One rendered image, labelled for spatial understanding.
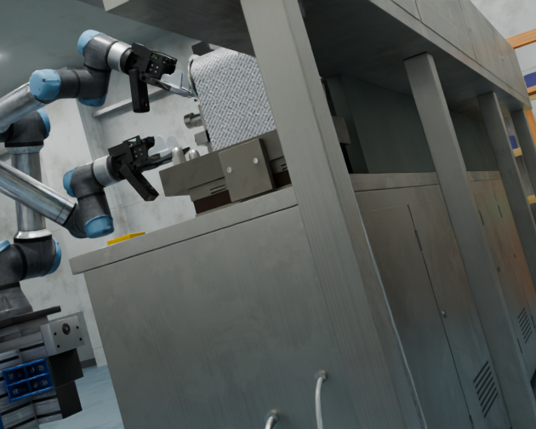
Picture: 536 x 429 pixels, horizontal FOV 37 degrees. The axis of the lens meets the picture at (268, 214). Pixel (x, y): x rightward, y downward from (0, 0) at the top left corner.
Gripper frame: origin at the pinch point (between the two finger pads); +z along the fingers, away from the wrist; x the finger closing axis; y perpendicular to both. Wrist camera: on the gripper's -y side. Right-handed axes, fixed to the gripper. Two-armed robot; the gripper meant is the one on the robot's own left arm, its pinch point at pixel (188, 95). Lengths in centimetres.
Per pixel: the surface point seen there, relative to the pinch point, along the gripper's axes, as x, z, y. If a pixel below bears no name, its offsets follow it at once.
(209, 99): -5.4, 8.9, 2.2
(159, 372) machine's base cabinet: -31, 34, -54
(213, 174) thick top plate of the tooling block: -25.1, 26.5, -9.9
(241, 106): -5.4, 17.5, 3.5
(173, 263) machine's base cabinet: -31, 28, -30
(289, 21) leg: -82, 56, 25
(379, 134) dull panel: 15.4, 45.9, 9.0
